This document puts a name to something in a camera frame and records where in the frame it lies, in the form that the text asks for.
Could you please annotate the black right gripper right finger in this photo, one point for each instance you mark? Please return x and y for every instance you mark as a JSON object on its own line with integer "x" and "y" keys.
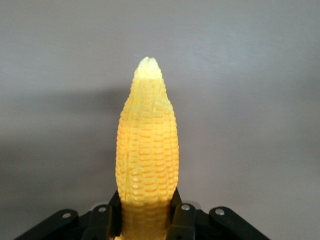
{"x": 185, "y": 220}

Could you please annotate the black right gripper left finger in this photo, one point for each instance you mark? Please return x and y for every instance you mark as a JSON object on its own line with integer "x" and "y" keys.
{"x": 100, "y": 222}

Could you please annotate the yellow corn cob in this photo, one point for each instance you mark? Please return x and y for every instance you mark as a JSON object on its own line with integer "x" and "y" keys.
{"x": 147, "y": 155}

